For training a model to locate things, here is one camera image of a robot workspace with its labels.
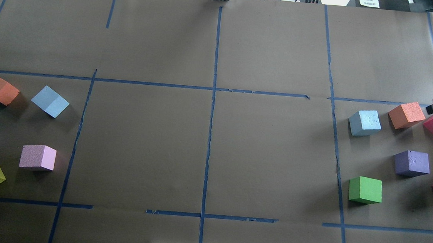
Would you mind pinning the light blue foam block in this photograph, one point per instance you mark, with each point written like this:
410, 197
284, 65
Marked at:
364, 123
50, 102

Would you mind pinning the orange foam block right side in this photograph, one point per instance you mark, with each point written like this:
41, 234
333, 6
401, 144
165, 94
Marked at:
406, 115

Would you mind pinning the purple foam block right side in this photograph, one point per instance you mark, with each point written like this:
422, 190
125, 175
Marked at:
411, 163

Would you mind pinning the green foam block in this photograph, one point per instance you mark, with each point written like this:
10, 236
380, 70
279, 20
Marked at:
365, 190

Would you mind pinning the black power box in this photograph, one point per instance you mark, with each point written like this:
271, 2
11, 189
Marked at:
394, 5

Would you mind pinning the pink foam block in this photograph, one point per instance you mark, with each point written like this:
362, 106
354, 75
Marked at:
37, 158

